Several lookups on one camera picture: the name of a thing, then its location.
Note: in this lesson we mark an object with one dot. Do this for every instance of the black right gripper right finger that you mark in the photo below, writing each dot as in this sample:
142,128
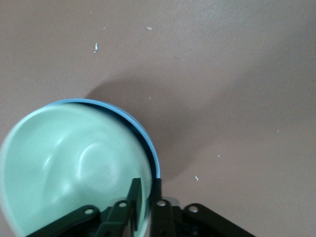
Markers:
177,217

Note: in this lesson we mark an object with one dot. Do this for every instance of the green bowl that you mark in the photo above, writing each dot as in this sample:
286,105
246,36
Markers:
74,168

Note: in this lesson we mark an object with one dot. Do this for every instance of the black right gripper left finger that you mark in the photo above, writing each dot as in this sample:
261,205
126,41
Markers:
118,214

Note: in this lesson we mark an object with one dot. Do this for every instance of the blue bowl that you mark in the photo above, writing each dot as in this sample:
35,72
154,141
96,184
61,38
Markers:
138,126

